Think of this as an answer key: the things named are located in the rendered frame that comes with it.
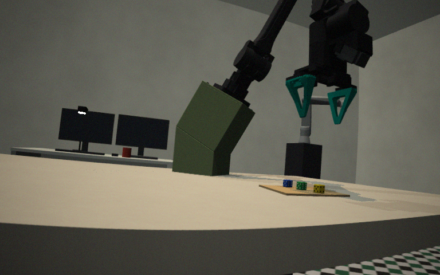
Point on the blue die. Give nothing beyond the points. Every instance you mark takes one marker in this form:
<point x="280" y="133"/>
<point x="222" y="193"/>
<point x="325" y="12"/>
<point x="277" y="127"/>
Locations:
<point x="287" y="183"/>

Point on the green die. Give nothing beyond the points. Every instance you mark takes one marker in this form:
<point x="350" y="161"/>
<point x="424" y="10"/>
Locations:
<point x="301" y="186"/>

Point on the yellow die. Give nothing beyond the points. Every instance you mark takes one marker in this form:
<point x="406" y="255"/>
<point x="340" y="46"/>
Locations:
<point x="319" y="188"/>

